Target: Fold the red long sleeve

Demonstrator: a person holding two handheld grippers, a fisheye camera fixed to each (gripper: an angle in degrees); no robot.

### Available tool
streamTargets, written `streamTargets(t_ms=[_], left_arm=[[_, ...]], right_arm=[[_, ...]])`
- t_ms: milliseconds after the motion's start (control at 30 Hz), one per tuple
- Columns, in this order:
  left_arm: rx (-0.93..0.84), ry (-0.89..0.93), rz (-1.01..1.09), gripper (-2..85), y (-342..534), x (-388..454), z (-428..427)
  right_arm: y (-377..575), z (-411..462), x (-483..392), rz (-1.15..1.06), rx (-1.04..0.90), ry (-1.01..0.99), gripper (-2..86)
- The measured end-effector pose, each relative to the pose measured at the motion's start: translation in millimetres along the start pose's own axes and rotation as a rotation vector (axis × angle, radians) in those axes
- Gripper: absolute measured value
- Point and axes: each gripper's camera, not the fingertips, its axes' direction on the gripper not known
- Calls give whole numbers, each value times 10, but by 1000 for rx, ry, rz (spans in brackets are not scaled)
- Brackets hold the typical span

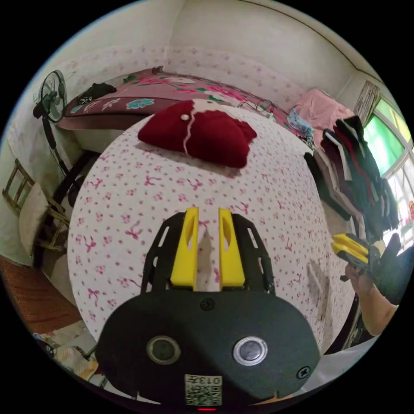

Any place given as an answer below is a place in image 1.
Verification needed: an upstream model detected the black standing fan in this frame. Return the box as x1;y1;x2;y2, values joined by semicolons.
33;69;85;198

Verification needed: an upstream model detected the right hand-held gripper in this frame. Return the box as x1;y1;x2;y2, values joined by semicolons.
331;232;403;305

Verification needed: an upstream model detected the blue floral cloth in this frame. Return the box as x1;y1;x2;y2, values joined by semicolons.
287;107;315;138

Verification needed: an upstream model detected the pink blanket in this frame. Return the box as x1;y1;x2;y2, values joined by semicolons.
292;89;356;148

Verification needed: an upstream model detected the window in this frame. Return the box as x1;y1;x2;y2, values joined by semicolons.
362;97;414;235

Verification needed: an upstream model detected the person's right hand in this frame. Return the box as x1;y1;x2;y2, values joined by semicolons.
345;263;376;297

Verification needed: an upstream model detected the bed with floral maroon quilt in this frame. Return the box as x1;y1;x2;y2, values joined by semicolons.
63;66;313;138

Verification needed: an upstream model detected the bed with dotted pink sheet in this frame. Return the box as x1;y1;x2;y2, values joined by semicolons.
67;104;357;348

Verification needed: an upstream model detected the black garment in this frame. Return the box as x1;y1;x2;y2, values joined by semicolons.
79;82;118;101

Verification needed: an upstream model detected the red sweater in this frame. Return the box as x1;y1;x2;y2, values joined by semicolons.
138;99;258;169

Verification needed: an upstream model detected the person's body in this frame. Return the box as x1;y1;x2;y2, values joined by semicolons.
302;336;390;397

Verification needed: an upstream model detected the wooden chair with cushion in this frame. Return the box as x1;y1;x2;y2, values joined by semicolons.
2;158;70;254

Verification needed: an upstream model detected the person's right forearm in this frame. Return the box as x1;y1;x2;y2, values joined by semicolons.
357;284;399;337

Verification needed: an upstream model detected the patterned curtain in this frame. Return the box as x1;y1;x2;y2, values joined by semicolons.
354;80;381;127

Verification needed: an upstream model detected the pile of clothes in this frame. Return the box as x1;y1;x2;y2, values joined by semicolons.
304;116;401;241

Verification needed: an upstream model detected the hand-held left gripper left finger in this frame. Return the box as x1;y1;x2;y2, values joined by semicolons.
170;208;199;289

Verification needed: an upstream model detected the black cable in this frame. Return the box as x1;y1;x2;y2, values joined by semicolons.
238;99;276;119

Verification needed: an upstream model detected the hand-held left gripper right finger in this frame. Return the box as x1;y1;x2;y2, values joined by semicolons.
218;208;246;289

